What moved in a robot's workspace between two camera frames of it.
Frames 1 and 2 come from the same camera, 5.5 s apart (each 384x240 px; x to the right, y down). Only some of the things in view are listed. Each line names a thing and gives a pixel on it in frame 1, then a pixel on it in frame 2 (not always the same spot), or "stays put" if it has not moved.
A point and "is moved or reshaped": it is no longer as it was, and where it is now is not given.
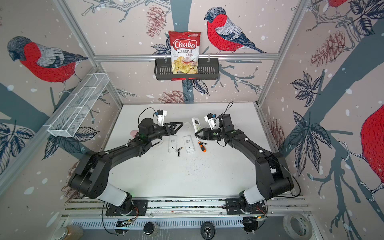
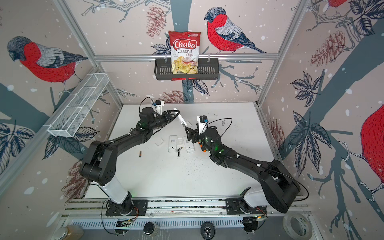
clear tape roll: [298, 225] stays put
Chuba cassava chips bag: [185, 52] stays put
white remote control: [196, 124] is moved or reshaped
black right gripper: [205, 131] → [194, 134]
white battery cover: [187, 124] → [159, 142]
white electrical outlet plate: [172, 143] stays put
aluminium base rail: [288, 207] stays put
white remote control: [189, 144] stays put
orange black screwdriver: [202, 146] stays put
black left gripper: [171, 131] → [168, 117]
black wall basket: [207, 69] stays put
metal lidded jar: [72, 232] stays put
